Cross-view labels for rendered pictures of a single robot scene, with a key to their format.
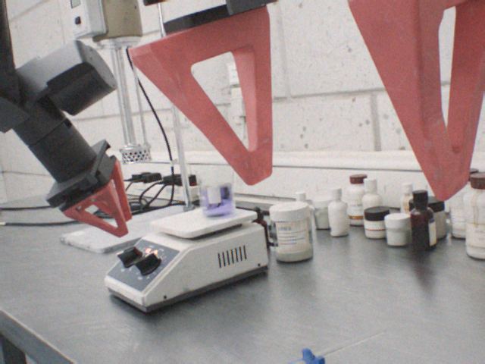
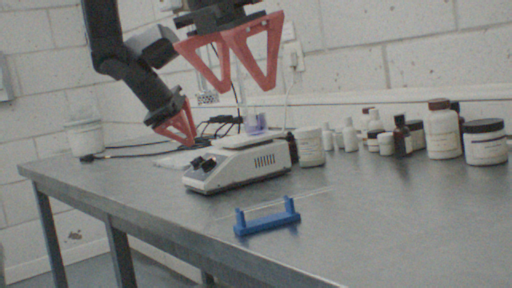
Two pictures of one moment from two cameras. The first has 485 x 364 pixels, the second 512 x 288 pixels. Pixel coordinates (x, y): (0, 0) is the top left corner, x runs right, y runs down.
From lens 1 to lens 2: 47 cm
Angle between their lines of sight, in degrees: 8
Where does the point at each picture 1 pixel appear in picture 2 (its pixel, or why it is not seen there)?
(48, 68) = (142, 42)
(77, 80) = (159, 48)
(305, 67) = (335, 26)
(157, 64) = (182, 50)
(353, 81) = (369, 35)
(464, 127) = (270, 68)
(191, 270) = (236, 169)
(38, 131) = (137, 79)
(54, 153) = (147, 93)
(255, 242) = (281, 151)
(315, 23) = not seen: outside the picture
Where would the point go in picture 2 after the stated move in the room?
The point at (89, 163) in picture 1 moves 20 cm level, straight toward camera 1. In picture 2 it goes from (169, 98) to (168, 106)
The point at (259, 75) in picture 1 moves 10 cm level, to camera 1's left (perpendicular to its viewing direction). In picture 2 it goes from (224, 51) to (142, 65)
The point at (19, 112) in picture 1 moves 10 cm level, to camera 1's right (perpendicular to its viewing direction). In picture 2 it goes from (126, 68) to (182, 59)
